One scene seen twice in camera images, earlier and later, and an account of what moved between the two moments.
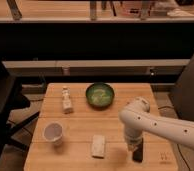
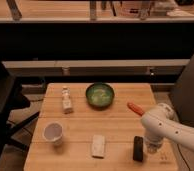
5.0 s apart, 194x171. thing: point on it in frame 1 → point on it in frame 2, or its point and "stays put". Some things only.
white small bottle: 67,100 stays put
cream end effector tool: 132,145 → 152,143
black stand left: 5,98 stays put
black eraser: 137,154 stays put
